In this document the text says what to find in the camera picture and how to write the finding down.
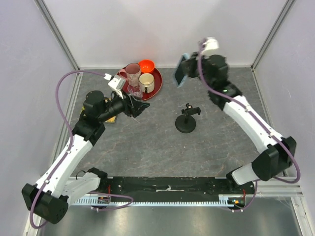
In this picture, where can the yellow bamboo tray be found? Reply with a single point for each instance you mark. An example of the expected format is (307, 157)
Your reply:
(111, 120)

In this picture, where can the orange bowl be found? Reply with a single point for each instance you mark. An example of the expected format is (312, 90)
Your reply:
(146, 66)

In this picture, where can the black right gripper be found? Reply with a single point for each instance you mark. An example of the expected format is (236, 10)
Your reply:
(190, 64)

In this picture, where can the smartphone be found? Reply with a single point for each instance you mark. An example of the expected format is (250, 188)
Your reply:
(180, 75)

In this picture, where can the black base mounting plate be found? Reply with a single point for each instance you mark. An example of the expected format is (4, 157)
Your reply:
(149, 185)

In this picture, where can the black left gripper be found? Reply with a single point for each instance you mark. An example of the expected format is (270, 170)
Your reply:
(133, 107)

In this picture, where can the cream ceramic mug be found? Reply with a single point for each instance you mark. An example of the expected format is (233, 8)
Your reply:
(146, 82)

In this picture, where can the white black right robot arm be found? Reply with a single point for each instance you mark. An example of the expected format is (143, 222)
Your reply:
(276, 153)

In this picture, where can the black phone stand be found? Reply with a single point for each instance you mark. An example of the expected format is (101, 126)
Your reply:
(185, 123)

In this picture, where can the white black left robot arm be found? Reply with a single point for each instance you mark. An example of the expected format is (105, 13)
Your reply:
(49, 198)

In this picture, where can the round red tray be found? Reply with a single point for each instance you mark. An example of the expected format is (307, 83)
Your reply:
(158, 84)

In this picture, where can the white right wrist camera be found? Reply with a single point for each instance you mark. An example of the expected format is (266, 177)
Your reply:
(209, 46)

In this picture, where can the pink floral mug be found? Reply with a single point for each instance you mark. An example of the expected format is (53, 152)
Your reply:
(131, 73)

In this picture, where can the slotted grey cable duct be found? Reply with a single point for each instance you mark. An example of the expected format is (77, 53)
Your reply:
(95, 201)

